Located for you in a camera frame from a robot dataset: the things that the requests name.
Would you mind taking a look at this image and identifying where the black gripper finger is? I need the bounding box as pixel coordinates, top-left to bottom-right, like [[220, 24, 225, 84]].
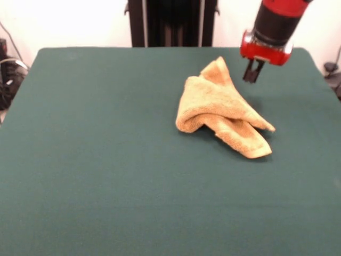
[[242, 59, 255, 82], [250, 61, 265, 84]]

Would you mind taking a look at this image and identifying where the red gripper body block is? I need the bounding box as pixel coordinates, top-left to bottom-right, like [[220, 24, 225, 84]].
[[239, 30, 294, 66]]

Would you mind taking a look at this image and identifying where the tan terry towel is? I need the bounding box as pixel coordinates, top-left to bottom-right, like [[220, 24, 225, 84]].
[[175, 55, 276, 160]]

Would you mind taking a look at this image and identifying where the dark grey stand base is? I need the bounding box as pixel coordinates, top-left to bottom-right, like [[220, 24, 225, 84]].
[[0, 38, 29, 111], [323, 61, 341, 100]]

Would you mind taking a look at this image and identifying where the dark green table cloth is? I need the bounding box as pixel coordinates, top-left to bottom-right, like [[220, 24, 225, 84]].
[[0, 46, 341, 256]]

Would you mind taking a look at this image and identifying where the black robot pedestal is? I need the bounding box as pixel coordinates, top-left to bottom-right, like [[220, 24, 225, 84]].
[[124, 0, 221, 48]]

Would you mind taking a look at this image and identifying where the thin grey cable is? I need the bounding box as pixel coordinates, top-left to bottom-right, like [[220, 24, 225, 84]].
[[0, 21, 24, 61]]

